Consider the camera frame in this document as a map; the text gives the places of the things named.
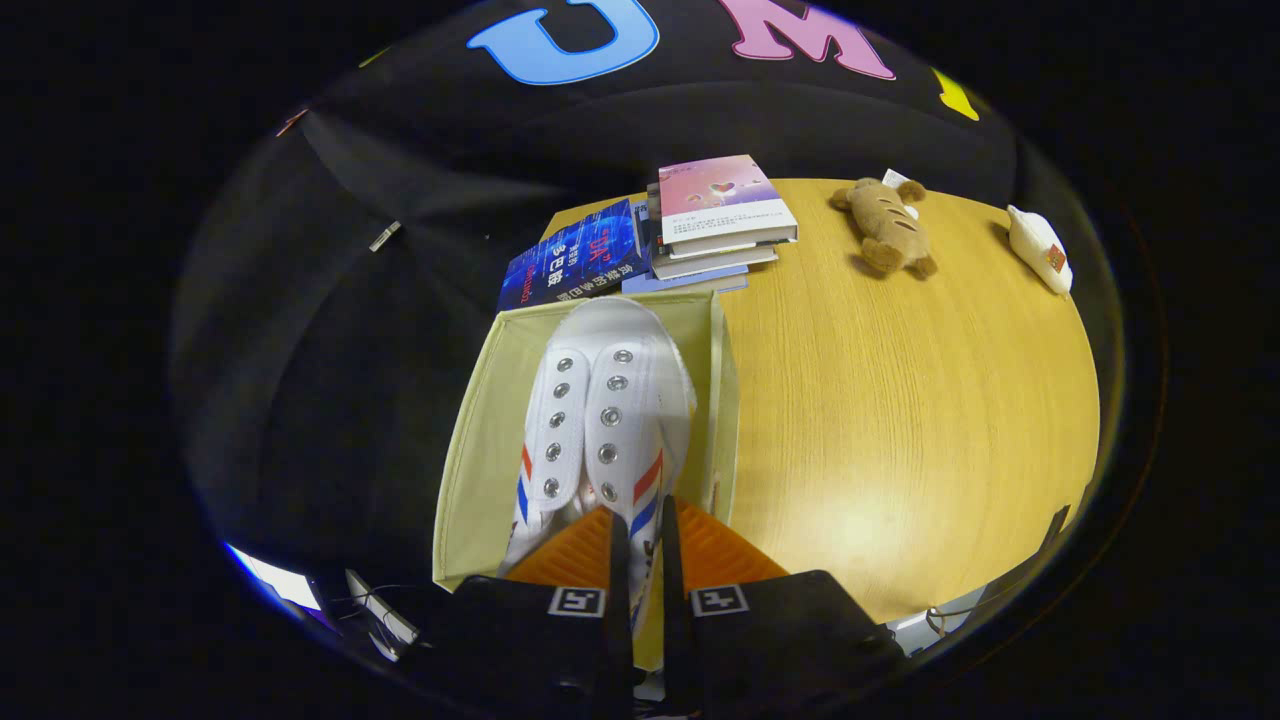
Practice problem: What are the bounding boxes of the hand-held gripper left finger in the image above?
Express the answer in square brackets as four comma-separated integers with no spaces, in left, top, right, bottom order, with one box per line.
[420,506,637,717]

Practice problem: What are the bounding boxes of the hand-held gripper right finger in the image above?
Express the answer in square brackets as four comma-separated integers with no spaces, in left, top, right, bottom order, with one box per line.
[660,495,903,717]

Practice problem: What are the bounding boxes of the pale green storage box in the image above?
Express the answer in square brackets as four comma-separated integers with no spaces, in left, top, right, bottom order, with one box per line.
[432,290,743,673]

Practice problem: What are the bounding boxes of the white striped canvas shoe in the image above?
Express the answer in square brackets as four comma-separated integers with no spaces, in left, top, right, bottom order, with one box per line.
[497,296,698,641]

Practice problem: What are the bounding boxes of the white plastic device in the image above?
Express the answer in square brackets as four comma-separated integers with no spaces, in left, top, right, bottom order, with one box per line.
[345,568,421,646]

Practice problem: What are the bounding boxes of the lit computer monitor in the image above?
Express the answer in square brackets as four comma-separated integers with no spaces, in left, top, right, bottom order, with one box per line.
[225,542,326,616]

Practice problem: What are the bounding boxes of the black backdrop cloth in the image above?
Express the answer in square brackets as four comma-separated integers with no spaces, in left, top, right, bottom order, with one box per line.
[170,0,1061,601]

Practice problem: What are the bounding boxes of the pale blue cover book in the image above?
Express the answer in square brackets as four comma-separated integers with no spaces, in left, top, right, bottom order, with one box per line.
[622,270,749,297]

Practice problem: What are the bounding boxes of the brown plush toy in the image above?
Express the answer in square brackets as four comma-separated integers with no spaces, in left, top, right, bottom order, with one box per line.
[830,168,939,279]

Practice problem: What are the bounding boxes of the pink cover book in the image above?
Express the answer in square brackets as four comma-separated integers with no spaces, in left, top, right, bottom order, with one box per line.
[656,154,799,258]

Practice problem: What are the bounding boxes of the white plush toy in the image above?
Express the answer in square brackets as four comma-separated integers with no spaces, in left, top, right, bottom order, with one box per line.
[1005,205,1074,296]

